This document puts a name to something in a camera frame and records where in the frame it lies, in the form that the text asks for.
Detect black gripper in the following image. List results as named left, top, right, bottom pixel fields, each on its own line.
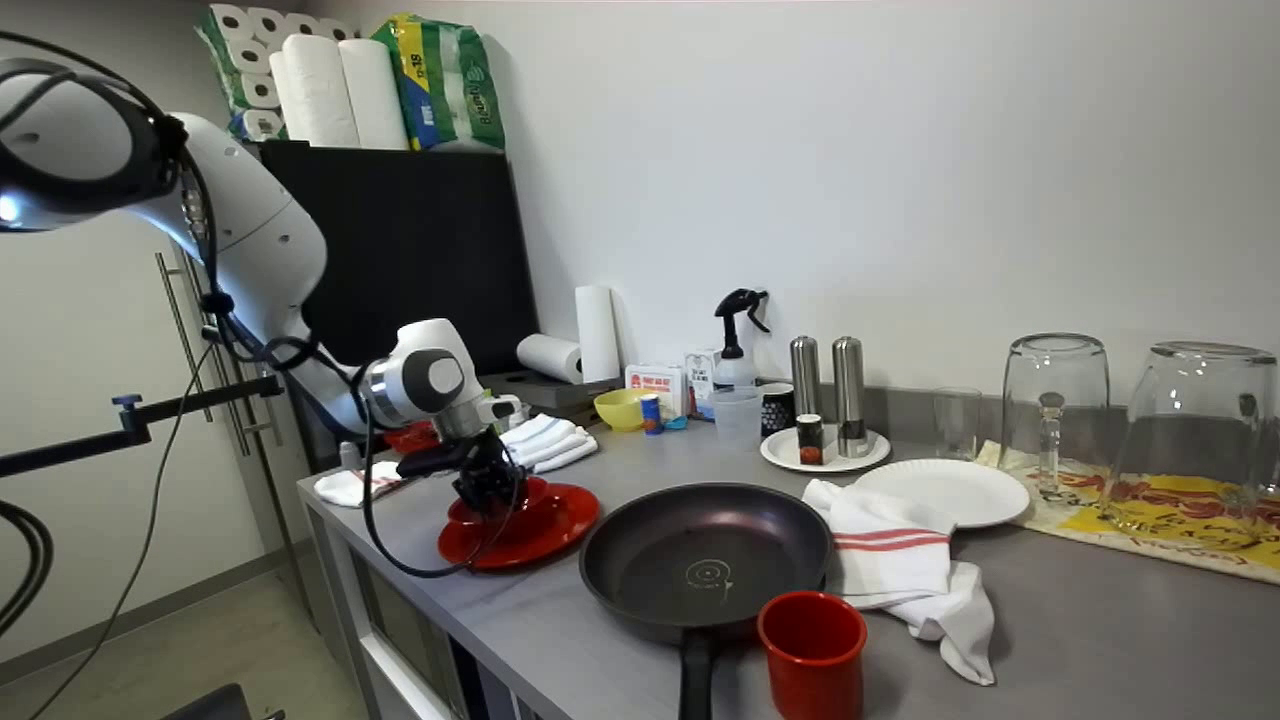
left=452, top=427, right=532, bottom=519

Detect red bowl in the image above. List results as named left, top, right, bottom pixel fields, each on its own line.
left=447, top=482, right=568, bottom=536

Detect yellow bowl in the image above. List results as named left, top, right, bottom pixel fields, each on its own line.
left=589, top=384, right=651, bottom=437

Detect red plate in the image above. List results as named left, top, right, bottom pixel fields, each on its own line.
left=438, top=477, right=610, bottom=577

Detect folded white blue-striped towel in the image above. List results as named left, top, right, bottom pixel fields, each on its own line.
left=497, top=413, right=599, bottom=477

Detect small red plastic object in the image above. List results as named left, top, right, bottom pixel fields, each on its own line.
left=386, top=419, right=446, bottom=460

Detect small white cloth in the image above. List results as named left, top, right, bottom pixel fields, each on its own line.
left=312, top=456, right=406, bottom=510

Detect white paper towel roll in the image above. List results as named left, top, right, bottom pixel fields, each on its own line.
left=512, top=331, right=589, bottom=386
left=574, top=281, right=624, bottom=386

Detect steel table base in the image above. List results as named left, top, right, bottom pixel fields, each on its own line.
left=296, top=482, right=538, bottom=720

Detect black frying pan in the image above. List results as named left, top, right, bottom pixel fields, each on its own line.
left=577, top=481, right=845, bottom=720

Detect small white box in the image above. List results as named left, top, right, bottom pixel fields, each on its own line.
left=682, top=357, right=716, bottom=419

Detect clear spray bottle black nozzle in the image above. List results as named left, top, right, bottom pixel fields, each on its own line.
left=703, top=285, right=774, bottom=433

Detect small white plate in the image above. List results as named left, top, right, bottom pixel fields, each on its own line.
left=755, top=422, right=892, bottom=481

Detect small round container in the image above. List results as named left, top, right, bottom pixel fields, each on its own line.
left=755, top=380, right=800, bottom=438

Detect small dark spice jar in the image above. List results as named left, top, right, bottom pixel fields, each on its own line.
left=792, top=413, right=828, bottom=466

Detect steel grinder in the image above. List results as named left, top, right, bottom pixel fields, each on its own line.
left=828, top=331, right=872, bottom=456
left=786, top=331, right=824, bottom=433

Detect red cup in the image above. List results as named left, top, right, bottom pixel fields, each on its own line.
left=753, top=586, right=872, bottom=720

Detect metal rack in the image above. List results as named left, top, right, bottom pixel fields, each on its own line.
left=158, top=242, right=316, bottom=630

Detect white red-striped towel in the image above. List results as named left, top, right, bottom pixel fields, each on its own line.
left=800, top=477, right=1001, bottom=691

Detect green yellow package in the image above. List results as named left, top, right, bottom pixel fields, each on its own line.
left=371, top=13, right=510, bottom=155

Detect white paper towel pack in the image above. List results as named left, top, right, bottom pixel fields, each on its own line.
left=268, top=32, right=411, bottom=155

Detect large white plate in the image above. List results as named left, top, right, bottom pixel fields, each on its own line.
left=847, top=456, right=1033, bottom=533

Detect toilet paper pack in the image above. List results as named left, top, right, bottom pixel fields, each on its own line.
left=196, top=0, right=352, bottom=144

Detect narrow upturned glass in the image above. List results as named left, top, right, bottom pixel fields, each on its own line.
left=998, top=329, right=1117, bottom=507

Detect yellow patterned mat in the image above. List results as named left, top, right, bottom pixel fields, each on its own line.
left=972, top=437, right=1280, bottom=586

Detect wide upturned glass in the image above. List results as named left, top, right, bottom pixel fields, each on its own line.
left=1117, top=341, right=1280, bottom=502

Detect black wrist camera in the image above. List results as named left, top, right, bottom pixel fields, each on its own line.
left=396, top=444, right=473, bottom=481

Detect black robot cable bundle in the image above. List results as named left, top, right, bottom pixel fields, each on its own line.
left=348, top=370, right=452, bottom=580

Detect black camera boom pole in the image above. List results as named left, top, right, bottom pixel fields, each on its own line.
left=0, top=375, right=287, bottom=481

